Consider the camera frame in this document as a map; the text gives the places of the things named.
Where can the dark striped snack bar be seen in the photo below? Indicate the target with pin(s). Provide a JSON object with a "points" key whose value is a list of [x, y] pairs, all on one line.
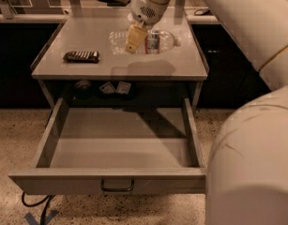
{"points": [[82, 57]]}

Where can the black chair seat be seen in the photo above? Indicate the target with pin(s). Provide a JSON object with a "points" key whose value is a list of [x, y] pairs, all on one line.
{"points": [[115, 3]]}

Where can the grey open top drawer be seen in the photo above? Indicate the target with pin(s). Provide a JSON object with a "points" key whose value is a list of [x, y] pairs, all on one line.
{"points": [[156, 147]]}

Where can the small white tag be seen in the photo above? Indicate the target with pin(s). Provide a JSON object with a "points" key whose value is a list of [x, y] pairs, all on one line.
{"points": [[107, 88], [123, 88]]}

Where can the left small white tag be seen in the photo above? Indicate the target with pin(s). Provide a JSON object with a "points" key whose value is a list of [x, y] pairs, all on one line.
{"points": [[107, 88]]}

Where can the white ceramic bowl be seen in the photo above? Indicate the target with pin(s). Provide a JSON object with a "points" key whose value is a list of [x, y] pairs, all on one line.
{"points": [[130, 18]]}

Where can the clear plastic water bottle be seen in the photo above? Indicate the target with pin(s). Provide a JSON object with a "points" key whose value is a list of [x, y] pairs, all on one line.
{"points": [[157, 41]]}

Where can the right small white tag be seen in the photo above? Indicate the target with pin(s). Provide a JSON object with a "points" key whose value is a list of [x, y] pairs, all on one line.
{"points": [[123, 88]]}

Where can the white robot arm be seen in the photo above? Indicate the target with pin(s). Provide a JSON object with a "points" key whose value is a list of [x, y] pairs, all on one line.
{"points": [[247, 172]]}

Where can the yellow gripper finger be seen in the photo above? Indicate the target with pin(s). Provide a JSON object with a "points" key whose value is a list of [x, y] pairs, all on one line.
{"points": [[136, 36]]}

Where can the round black knob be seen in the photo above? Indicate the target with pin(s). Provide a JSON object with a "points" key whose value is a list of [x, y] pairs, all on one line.
{"points": [[83, 89]]}

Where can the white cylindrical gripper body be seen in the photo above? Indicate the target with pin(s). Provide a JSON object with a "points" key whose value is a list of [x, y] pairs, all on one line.
{"points": [[145, 10]]}

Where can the black drawer handle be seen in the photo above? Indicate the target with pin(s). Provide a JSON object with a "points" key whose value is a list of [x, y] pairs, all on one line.
{"points": [[117, 185]]}

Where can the grey counter cabinet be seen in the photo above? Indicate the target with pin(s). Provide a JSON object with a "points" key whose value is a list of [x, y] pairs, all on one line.
{"points": [[88, 29]]}

